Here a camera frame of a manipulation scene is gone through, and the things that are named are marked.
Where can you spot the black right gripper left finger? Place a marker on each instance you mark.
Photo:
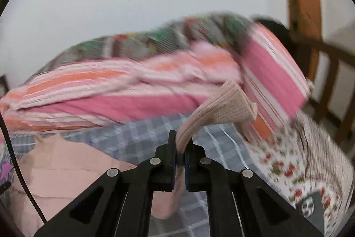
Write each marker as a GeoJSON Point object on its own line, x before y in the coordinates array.
{"type": "Point", "coordinates": [118, 203]}

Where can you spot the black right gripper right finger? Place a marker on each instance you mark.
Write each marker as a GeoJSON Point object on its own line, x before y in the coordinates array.
{"type": "Point", "coordinates": [241, 203]}

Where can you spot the pink knitted sweater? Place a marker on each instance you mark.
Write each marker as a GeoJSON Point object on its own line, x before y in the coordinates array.
{"type": "Point", "coordinates": [57, 170]}

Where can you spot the grey checked bed sheet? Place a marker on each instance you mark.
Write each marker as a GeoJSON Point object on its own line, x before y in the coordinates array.
{"type": "Point", "coordinates": [137, 141]}

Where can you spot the black smartphone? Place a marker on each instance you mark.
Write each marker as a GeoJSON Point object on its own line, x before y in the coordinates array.
{"type": "Point", "coordinates": [312, 209]}

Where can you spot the white floral pillow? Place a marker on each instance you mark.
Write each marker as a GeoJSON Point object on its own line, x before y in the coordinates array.
{"type": "Point", "coordinates": [301, 161]}

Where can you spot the pink orange striped blanket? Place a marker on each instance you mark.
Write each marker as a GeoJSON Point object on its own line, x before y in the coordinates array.
{"type": "Point", "coordinates": [96, 93]}

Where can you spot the multicoloured patterned quilt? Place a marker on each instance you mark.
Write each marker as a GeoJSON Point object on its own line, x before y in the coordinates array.
{"type": "Point", "coordinates": [226, 30]}

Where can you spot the brown wooden chair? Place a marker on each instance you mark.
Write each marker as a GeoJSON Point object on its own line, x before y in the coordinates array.
{"type": "Point", "coordinates": [305, 26]}

